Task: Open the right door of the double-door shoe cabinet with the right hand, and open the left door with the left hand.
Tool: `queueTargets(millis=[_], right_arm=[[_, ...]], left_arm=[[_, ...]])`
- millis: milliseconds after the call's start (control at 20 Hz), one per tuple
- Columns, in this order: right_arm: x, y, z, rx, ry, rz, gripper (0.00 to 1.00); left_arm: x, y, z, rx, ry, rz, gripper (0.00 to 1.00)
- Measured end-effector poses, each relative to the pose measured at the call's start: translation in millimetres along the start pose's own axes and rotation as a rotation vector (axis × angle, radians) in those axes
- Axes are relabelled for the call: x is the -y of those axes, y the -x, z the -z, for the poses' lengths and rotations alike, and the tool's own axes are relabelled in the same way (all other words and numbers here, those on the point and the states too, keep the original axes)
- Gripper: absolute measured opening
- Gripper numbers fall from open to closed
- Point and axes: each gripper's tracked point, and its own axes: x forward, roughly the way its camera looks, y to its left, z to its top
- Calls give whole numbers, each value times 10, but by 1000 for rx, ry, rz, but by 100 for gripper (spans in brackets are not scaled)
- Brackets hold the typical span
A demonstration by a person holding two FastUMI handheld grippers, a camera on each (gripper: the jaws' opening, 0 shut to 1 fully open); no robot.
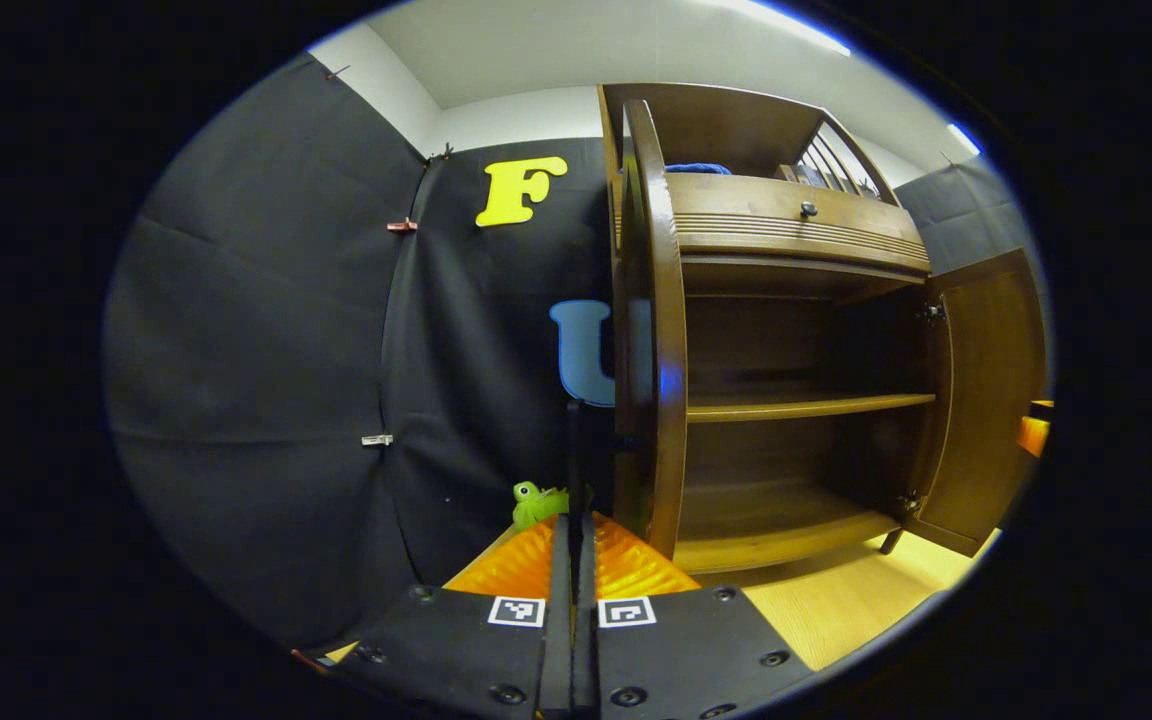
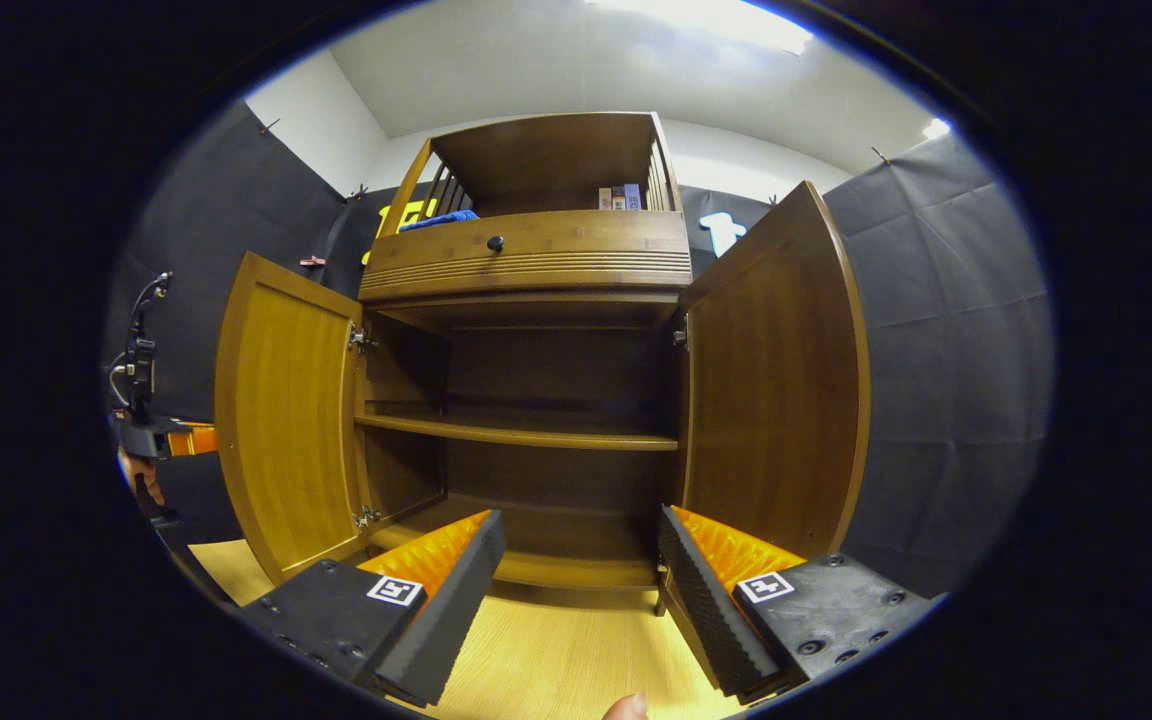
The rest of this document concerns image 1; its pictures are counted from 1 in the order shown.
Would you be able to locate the wooden cabinet drawer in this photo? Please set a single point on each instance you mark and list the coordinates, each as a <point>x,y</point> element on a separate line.
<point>766,225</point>

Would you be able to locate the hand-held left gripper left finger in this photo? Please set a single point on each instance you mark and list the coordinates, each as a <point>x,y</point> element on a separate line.
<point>466,650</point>

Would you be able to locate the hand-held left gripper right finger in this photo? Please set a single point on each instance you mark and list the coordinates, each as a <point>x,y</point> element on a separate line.
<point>676,650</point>

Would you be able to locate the blue cloth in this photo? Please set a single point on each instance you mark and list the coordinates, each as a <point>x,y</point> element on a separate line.
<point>698,169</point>

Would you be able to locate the wooden double-door shoe cabinet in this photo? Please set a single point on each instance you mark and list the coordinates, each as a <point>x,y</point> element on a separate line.
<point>796,340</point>

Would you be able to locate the small row of books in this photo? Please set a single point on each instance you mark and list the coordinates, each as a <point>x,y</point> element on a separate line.
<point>794,174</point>

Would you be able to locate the wooden inner cabinet shelf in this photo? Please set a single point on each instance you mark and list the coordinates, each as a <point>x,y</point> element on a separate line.
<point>806,405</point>

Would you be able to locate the silver clip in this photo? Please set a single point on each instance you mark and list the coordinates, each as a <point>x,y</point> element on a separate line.
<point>376,440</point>

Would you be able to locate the wooden shoe cabinet door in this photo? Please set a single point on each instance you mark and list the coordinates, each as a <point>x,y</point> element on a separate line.
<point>661,330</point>
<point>986,400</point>

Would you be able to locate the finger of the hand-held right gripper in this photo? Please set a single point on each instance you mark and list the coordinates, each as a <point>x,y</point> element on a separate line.
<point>1034,432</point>

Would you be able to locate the ceiling light panel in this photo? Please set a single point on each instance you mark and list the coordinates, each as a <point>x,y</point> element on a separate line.
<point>963,138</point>

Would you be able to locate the red clip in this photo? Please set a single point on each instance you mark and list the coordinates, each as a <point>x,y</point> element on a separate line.
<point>401,226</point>

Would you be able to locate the green toy frog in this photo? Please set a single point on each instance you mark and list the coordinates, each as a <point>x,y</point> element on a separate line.
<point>536,505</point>

